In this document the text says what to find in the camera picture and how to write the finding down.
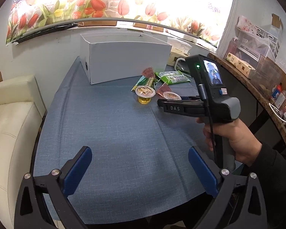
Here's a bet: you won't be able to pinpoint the small cardboard boxes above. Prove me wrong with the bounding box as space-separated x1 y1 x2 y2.
226 53 256 79

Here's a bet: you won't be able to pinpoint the tulip wall poster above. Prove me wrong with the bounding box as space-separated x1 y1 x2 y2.
6 0 232 45

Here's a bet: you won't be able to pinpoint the person's right hand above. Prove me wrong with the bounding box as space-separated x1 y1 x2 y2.
203 119 264 170

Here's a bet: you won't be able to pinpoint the person's right forearm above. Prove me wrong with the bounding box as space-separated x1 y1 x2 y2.
250 144 286 228

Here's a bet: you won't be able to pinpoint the beige tissue pack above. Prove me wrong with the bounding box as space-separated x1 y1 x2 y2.
167 37 192 66

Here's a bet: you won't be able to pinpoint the yellow jelly cup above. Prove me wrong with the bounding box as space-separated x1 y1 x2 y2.
135 85 156 104

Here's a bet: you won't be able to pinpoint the wooden side shelf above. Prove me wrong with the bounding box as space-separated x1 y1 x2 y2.
207 52 286 166

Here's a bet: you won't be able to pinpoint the small green snack packet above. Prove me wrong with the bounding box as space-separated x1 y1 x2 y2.
131 76 155 92

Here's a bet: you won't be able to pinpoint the cream leather sofa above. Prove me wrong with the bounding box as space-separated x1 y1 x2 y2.
0 75 46 228

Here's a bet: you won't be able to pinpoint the long green snack pack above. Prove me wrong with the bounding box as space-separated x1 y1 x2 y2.
155 70 191 85

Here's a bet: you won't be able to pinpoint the jelly cup with cartoon lid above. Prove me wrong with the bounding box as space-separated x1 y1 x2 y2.
163 91 182 100

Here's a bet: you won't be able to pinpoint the red jelly cup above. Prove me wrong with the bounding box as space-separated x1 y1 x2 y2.
156 83 171 97

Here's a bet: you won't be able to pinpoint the pink jelly cup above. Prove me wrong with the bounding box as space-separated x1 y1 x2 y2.
142 67 155 79

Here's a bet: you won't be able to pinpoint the blue table cloth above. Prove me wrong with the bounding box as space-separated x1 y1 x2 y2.
34 59 212 224

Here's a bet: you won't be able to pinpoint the clear plastic storage organizer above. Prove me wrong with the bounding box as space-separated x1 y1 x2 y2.
230 14 284 67

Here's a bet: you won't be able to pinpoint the white cardboard box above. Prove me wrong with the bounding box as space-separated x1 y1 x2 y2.
80 31 172 85

